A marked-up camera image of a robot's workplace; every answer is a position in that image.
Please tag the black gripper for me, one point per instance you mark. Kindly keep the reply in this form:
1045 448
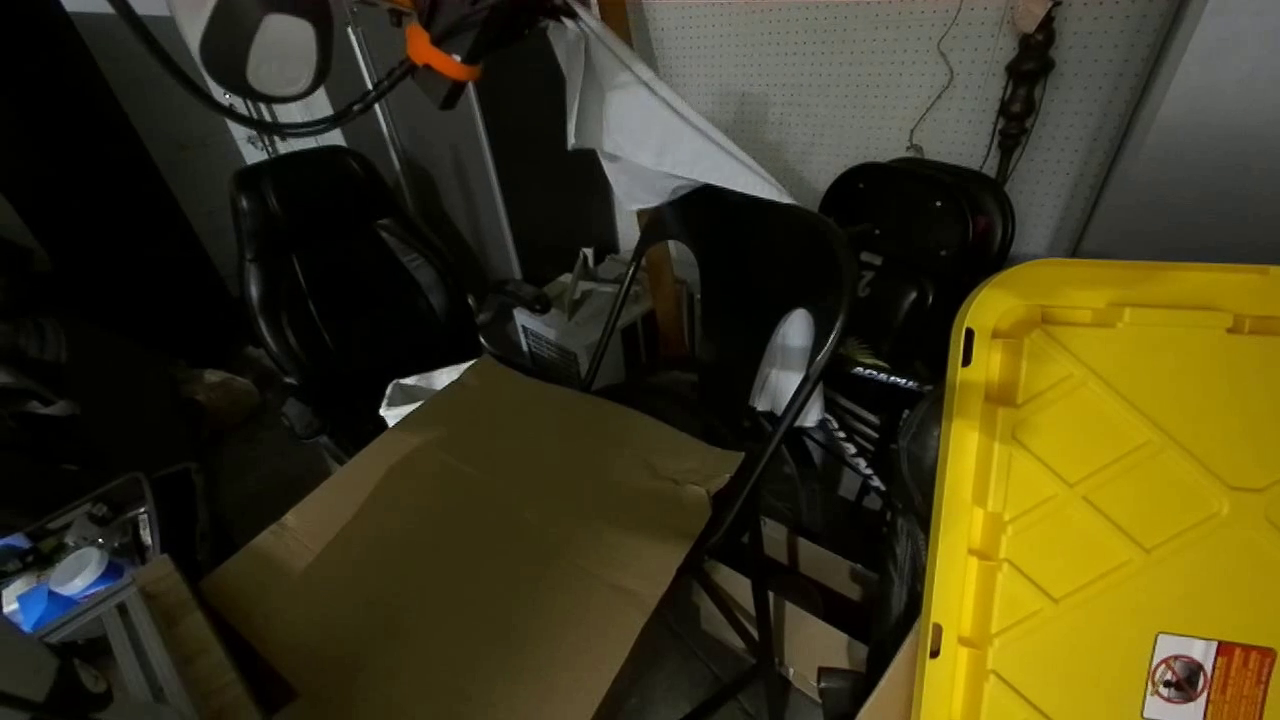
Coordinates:
492 32

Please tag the white cloth towel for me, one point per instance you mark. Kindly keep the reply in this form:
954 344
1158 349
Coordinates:
653 121

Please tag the black folding chair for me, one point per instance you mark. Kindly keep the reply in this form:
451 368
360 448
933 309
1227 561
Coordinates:
744 265

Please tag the black glossy shell chair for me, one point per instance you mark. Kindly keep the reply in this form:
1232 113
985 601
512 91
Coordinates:
334 265

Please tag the brown wooden beam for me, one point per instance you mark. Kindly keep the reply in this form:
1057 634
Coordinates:
614 18

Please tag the grey upright panel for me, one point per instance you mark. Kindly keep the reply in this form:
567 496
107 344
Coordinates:
442 172

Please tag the white grilled appliance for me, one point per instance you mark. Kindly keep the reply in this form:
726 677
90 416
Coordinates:
563 332

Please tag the white plastic bin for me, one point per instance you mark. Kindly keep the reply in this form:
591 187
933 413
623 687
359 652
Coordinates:
423 389

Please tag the brown cardboard sheet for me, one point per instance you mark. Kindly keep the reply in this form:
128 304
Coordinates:
492 532

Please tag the grey metal cabinet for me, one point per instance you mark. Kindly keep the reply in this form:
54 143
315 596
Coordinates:
1186 121

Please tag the clear plastic storage box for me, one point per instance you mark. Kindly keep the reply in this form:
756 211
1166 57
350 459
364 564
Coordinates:
80 572

